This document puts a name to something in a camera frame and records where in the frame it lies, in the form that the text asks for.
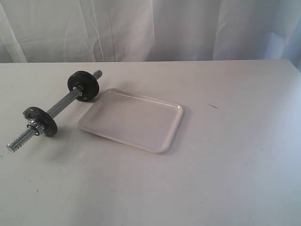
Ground chrome threaded dumbbell bar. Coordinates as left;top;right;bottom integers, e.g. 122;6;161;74
7;70;103;153

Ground white rectangular tray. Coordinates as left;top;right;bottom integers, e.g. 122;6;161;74
78;89;184;153

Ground black weight plate on bar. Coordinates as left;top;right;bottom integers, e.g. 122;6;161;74
67;73;96;102

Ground white backdrop curtain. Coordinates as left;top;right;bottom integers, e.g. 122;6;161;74
0;0;301;68

